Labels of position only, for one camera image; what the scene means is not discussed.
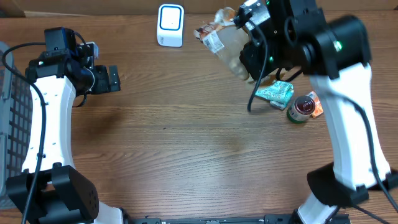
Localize dark grey plastic basket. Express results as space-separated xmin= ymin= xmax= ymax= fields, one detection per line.
xmin=0 ymin=41 xmax=35 ymax=210

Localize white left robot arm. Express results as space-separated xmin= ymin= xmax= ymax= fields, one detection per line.
xmin=6 ymin=42 xmax=128 ymax=223

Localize teal tissue pack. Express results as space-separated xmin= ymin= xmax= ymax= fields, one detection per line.
xmin=270 ymin=100 xmax=289 ymax=110

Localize beige brown bread bag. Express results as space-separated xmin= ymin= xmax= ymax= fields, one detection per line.
xmin=193 ymin=7 xmax=261 ymax=84

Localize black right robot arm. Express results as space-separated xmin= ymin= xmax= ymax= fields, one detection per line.
xmin=233 ymin=0 xmax=397 ymax=223

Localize large teal wipes pack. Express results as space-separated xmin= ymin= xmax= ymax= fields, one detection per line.
xmin=255 ymin=81 xmax=294 ymax=104

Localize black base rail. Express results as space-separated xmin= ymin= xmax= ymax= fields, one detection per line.
xmin=127 ymin=215 xmax=294 ymax=224

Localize jar with green lid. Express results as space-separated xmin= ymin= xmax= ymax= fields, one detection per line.
xmin=287 ymin=96 xmax=316 ymax=124

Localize white barcode scanner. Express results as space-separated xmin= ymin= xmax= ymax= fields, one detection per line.
xmin=157 ymin=4 xmax=185 ymax=47

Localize orange tissue pack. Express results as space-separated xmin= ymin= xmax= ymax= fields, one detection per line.
xmin=307 ymin=91 xmax=323 ymax=118

